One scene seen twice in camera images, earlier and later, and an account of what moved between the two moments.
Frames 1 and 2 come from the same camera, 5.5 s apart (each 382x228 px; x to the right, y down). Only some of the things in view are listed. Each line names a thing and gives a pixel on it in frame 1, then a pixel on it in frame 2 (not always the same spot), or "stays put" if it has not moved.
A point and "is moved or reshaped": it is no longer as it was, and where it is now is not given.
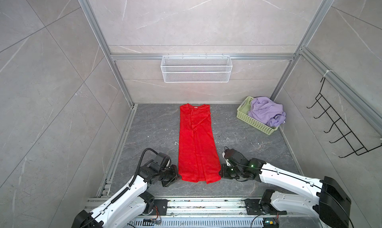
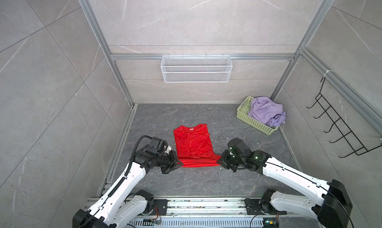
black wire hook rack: x=354 y=143 stays put
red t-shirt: x=198 y=158 is moved or reshaped
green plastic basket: x=242 y=113 stays put
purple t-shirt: x=267 y=111 stays put
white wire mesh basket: x=194 y=69 stays put
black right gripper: x=224 y=173 to x=223 y=161
